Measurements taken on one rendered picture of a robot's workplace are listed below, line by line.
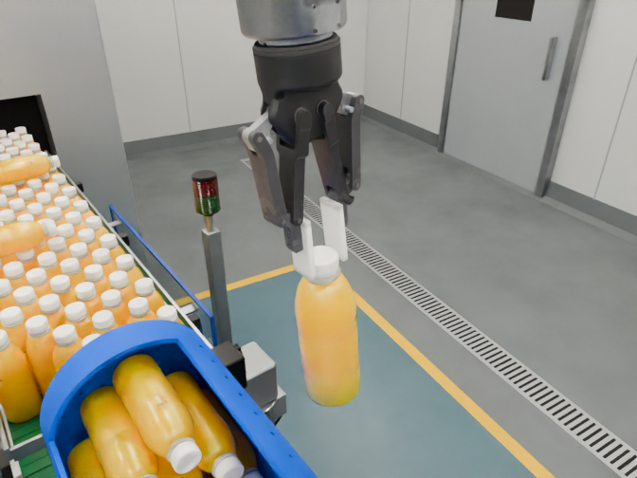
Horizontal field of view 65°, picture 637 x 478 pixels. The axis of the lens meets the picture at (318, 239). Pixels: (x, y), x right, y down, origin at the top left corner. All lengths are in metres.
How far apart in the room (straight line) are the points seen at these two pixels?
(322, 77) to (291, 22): 0.05
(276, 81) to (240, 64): 4.92
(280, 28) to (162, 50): 4.69
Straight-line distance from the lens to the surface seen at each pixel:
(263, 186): 0.46
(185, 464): 0.75
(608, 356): 2.93
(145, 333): 0.83
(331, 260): 0.53
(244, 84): 5.40
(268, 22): 0.41
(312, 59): 0.42
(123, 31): 5.01
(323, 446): 2.20
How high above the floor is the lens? 1.75
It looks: 30 degrees down
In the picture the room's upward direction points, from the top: straight up
